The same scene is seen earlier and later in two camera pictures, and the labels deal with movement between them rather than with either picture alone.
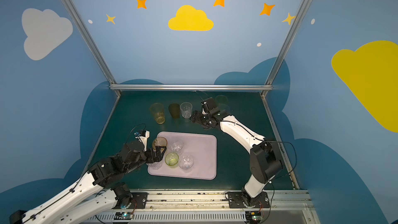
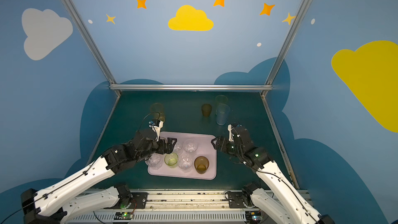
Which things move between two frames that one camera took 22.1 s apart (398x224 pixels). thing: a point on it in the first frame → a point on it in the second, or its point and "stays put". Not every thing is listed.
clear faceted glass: [155, 165] stays put
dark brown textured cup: [174, 110] → [201, 164]
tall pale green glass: [221, 99] stays put
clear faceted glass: [176, 146] stays put
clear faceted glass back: [186, 108] → [190, 146]
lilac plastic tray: [187, 155] stays put
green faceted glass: [171, 159] stays put
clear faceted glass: [186, 162] stays put
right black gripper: [201, 117] → [221, 144]
